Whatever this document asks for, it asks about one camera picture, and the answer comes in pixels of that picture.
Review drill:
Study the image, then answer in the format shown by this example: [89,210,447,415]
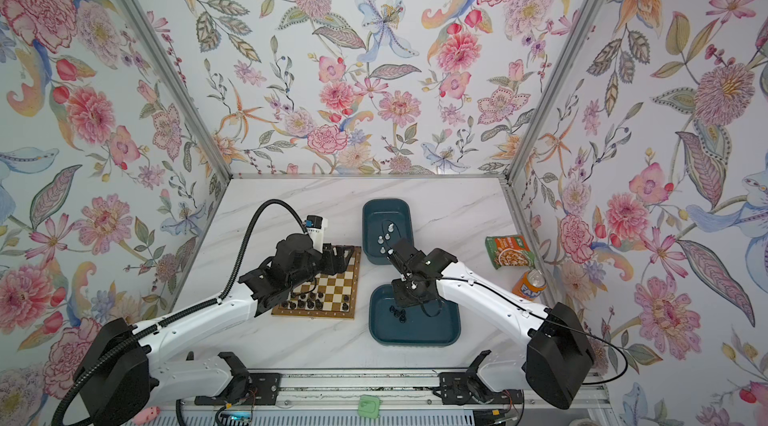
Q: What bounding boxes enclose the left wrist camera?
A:
[305,215,327,253]

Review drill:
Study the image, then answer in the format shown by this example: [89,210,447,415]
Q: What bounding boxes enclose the near teal plastic bin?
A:
[369,285,461,347]

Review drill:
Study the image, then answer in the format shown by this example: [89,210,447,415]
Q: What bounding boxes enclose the far teal plastic bin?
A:
[362,198,414,266]

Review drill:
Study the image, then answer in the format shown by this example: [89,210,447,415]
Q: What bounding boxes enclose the black chess pieces in bin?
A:
[389,306,407,323]

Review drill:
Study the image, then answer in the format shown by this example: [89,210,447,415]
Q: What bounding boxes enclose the black chess pieces on board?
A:
[280,288,352,313]

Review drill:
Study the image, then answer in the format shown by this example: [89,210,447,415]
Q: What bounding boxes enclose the pink toy pig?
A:
[132,406,161,426]

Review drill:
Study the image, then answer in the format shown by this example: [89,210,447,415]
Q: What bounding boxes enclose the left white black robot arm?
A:
[51,199,355,425]

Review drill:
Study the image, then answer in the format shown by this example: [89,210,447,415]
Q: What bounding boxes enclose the orange soda can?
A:
[512,269,547,301]

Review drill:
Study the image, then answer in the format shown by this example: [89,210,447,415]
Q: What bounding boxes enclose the wooden chess board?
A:
[271,246,362,320]

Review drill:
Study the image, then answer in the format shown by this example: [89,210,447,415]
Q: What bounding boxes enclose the teal plastic bin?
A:
[369,285,461,347]
[362,198,414,266]

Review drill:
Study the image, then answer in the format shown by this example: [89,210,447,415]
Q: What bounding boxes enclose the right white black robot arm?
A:
[378,239,629,410]

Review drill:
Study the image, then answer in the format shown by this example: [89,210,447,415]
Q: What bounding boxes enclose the green snack packet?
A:
[485,235,535,270]

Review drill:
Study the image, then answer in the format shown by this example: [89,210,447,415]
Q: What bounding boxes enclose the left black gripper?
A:
[287,244,357,292]

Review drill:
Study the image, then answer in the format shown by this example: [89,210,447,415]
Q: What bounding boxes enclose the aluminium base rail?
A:
[95,368,613,412]

